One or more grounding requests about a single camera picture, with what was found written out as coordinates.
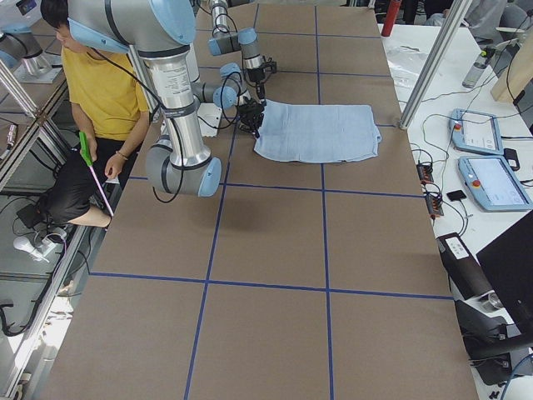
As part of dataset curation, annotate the clear water bottle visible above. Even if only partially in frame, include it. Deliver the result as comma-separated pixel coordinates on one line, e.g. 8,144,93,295
462,47,496,88

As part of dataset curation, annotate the green pink stick tool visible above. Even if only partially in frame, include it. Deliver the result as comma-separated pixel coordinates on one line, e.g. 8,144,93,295
78,131,114,217

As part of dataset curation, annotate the light blue button shirt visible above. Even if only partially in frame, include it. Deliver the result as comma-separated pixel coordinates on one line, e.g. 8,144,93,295
254,101,381,163

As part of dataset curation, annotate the black monitor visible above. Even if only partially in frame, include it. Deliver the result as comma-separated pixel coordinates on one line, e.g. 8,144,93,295
476,212,532,333

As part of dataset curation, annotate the upper blue teach pendant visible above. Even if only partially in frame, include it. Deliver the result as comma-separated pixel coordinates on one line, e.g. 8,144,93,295
450,108,504,156

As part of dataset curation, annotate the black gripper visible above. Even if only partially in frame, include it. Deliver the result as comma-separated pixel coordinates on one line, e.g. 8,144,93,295
247,66,269,105
237,102,264,139

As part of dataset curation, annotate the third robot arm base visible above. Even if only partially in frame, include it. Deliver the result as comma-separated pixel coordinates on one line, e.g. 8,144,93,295
1,23,62,84

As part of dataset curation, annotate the white camera pole base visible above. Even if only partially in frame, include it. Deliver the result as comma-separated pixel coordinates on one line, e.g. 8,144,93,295
152,1,222,138

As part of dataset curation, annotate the red bottle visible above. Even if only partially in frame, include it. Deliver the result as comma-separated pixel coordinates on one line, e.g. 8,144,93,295
381,0,401,37

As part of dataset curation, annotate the person in yellow shirt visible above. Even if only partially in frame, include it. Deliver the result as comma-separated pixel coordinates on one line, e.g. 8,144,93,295
40,1,150,228

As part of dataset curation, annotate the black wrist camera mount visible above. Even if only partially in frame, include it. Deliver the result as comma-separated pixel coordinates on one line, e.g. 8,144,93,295
262,60,277,75

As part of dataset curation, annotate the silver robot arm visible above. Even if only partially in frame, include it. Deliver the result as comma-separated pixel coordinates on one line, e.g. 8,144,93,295
68,0,276,198
207,0,276,105

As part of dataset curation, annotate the blue teach pendant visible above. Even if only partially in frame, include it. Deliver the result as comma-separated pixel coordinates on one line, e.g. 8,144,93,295
457,155,532,212
450,108,504,156

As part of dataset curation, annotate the lower blue teach pendant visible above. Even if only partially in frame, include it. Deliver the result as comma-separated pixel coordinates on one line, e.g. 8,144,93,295
457,155,532,212

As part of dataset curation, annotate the small black device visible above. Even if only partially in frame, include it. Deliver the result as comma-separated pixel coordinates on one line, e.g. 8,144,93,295
446,190,467,202

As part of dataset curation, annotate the aluminium frame post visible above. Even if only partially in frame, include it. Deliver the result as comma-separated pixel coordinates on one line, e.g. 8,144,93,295
398,0,471,130

